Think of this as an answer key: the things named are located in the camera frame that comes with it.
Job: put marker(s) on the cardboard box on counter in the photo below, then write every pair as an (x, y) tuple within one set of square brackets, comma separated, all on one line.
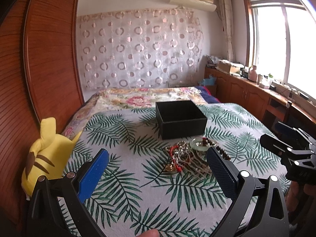
[(229, 67)]

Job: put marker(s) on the floral pink quilt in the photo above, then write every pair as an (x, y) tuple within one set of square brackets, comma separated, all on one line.
[(138, 98)]

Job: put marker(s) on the black open jewelry box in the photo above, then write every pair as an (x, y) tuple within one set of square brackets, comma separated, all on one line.
[(179, 119)]

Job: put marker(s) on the wooden wardrobe sliding door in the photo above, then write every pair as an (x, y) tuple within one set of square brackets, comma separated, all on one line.
[(39, 79)]

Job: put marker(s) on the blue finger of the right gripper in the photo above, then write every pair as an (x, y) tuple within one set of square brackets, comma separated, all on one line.
[(285, 130)]

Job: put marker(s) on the window with wooden frame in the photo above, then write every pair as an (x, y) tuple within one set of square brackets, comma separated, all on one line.
[(281, 42)]

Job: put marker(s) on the person's left hand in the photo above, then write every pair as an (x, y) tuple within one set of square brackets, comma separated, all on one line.
[(150, 233)]

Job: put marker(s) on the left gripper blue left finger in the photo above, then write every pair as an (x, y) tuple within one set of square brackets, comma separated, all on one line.
[(90, 174)]

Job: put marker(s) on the circle pattern sheer curtain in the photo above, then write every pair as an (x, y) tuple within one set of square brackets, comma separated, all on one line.
[(148, 48)]

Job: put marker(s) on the person's right hand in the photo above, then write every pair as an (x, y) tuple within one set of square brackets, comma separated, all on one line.
[(295, 193)]

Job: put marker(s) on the yellow Pikachu plush toy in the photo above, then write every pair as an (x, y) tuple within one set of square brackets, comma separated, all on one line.
[(47, 156)]

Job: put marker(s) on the wooden cabinet counter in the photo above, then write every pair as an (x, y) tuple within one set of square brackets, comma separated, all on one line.
[(266, 105)]

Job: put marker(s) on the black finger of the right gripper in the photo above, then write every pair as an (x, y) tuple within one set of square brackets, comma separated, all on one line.
[(273, 145)]

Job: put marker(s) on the blue cloth by bed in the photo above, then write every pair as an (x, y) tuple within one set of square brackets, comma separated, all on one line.
[(210, 81)]

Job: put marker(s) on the palm leaf print blanket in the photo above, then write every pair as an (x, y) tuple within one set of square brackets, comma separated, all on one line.
[(136, 193)]

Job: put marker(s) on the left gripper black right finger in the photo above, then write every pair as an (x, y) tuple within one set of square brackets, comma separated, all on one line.
[(224, 171)]

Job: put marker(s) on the small glass dish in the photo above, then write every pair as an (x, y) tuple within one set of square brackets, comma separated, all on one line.
[(202, 143)]

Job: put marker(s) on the pink jug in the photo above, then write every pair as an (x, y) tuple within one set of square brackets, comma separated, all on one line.
[(252, 74)]

